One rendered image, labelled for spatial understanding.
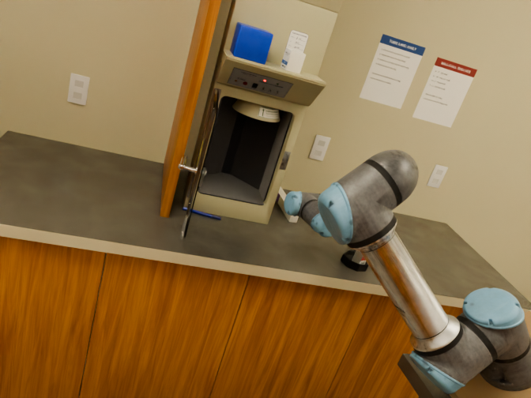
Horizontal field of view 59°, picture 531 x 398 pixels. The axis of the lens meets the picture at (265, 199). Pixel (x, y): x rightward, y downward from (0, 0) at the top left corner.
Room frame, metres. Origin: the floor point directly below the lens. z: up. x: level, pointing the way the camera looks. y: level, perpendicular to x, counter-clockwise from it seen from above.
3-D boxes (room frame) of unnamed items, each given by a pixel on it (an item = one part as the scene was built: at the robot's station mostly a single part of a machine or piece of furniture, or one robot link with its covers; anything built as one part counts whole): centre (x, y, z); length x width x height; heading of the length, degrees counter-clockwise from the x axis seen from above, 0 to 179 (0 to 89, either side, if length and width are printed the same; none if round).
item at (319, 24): (1.68, 0.15, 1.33); 0.32 x 0.25 x 0.77; 107
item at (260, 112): (1.66, 0.13, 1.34); 0.18 x 0.18 x 0.05
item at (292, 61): (1.52, 0.05, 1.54); 0.05 x 0.05 x 0.06; 25
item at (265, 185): (1.67, 0.15, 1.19); 0.26 x 0.24 x 0.35; 107
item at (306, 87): (1.50, 0.10, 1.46); 0.32 x 0.11 x 0.10; 107
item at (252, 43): (1.47, 0.19, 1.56); 0.10 x 0.10 x 0.09; 17
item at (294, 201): (1.35, -0.12, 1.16); 0.11 x 0.09 x 0.08; 122
